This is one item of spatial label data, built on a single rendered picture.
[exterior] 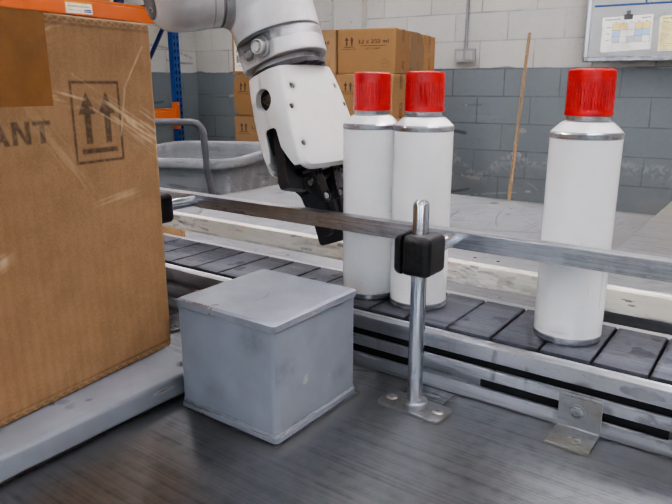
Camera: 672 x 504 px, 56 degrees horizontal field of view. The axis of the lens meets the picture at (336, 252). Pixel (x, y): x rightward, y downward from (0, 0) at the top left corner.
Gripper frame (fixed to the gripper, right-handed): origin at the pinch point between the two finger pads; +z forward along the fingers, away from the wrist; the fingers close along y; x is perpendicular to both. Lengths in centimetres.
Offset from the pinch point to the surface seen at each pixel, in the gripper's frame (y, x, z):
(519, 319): 1.1, -15.8, 12.4
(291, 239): 3.1, 8.5, 0.6
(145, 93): -16.4, 1.5, -13.8
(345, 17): 398, 237, -158
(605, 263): -4.3, -25.4, 8.0
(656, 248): 34.8, -20.5, 14.2
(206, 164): 117, 141, -34
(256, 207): -4.3, 5.1, -3.4
